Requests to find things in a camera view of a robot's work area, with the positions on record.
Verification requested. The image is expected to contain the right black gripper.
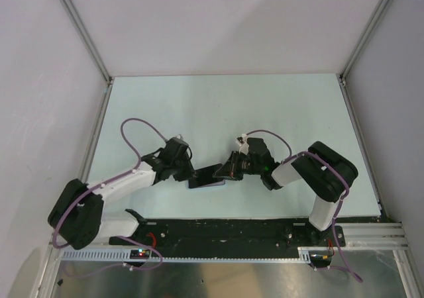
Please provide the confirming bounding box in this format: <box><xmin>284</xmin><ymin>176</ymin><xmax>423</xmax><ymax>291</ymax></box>
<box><xmin>213</xmin><ymin>150</ymin><xmax>263</xmax><ymax>181</ymax></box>

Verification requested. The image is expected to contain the black phone with red edge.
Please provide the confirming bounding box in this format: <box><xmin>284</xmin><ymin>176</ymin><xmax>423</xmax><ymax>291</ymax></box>
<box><xmin>193</xmin><ymin>164</ymin><xmax>222</xmax><ymax>178</ymax></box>

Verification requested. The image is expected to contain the translucent blue phone case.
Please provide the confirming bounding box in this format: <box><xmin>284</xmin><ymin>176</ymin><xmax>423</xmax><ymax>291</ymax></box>
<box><xmin>187</xmin><ymin>176</ymin><xmax>225</xmax><ymax>189</ymax></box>

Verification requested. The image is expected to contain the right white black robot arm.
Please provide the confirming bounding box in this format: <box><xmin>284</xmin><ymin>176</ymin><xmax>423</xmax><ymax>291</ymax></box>
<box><xmin>213</xmin><ymin>135</ymin><xmax>358</xmax><ymax>246</ymax></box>

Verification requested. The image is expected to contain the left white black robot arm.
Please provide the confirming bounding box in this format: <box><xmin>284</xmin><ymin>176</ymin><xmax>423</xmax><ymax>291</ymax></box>
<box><xmin>47</xmin><ymin>137</ymin><xmax>195</xmax><ymax>250</ymax></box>

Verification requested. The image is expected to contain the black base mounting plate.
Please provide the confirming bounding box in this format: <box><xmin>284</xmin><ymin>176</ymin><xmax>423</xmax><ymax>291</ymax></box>
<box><xmin>109</xmin><ymin>217</ymin><xmax>355</xmax><ymax>260</ymax></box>

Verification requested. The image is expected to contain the left controller board with LEDs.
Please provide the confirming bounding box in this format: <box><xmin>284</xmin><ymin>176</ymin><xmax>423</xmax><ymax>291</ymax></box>
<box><xmin>130</xmin><ymin>249</ymin><xmax>151</xmax><ymax>260</ymax></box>

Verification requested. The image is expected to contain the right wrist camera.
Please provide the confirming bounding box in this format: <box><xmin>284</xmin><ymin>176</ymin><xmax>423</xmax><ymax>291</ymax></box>
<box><xmin>236</xmin><ymin>134</ymin><xmax>249</xmax><ymax>155</ymax></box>

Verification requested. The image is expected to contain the white slotted cable duct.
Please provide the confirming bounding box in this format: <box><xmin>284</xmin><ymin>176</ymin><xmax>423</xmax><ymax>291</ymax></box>
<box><xmin>61</xmin><ymin>248</ymin><xmax>311</xmax><ymax>264</ymax></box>

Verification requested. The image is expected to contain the right controller board with wires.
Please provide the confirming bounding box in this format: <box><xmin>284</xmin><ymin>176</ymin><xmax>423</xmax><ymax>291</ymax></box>
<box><xmin>309</xmin><ymin>252</ymin><xmax>333</xmax><ymax>270</ymax></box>

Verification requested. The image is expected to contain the right aluminium frame post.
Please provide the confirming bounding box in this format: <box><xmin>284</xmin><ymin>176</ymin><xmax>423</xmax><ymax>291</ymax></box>
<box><xmin>338</xmin><ymin>0</ymin><xmax>403</xmax><ymax>87</ymax></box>

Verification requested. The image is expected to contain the aluminium frame post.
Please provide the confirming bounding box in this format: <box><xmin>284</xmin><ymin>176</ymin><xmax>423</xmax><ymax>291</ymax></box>
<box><xmin>338</xmin><ymin>0</ymin><xmax>403</xmax><ymax>87</ymax></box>
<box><xmin>50</xmin><ymin>0</ymin><xmax>113</xmax><ymax>87</ymax></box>

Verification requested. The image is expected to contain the front aluminium frame rail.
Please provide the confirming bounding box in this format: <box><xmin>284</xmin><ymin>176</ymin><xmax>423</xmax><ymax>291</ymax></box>
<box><xmin>337</xmin><ymin>221</ymin><xmax>407</xmax><ymax>248</ymax></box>

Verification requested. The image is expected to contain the left aluminium frame post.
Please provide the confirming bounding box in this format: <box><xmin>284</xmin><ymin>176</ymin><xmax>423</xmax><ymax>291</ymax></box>
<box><xmin>50</xmin><ymin>0</ymin><xmax>113</xmax><ymax>87</ymax></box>

